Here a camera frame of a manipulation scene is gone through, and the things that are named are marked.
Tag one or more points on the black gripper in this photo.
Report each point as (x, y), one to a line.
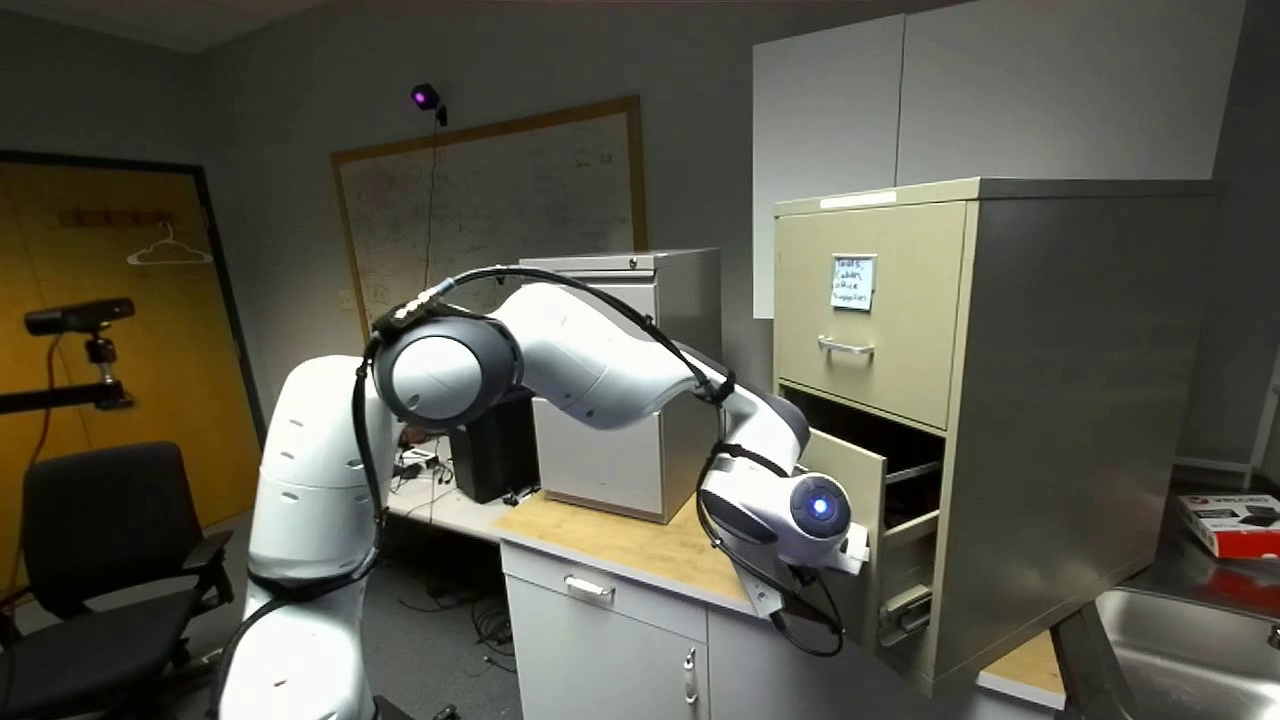
(746, 529)

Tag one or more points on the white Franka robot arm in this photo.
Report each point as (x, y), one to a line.
(304, 492)

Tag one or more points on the small grey file cabinet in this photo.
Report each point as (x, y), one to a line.
(625, 466)

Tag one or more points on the white base cabinet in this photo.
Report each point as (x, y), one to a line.
(603, 659)

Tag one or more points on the beige labelled cabinet drawer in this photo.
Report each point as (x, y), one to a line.
(912, 347)

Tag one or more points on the white drawer label card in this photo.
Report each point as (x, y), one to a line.
(853, 282)

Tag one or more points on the beige metal file cabinet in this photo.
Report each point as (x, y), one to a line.
(1064, 400)

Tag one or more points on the wooden countertop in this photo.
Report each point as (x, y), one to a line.
(625, 541)

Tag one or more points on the wood framed whiteboard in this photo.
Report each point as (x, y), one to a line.
(532, 203)

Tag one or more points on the stainless steel sink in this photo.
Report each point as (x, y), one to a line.
(1185, 665)

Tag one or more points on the red white box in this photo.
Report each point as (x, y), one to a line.
(1234, 524)

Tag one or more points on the orange door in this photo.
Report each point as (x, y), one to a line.
(135, 375)

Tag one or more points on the white clothes hanger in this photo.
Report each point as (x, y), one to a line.
(170, 261)

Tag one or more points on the black office chair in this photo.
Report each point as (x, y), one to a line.
(104, 522)

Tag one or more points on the wall camera with purple light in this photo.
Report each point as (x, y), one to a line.
(427, 97)

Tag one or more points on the white wall cabinet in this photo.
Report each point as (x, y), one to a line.
(1064, 94)

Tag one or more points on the black stereo camera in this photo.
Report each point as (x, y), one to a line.
(81, 315)

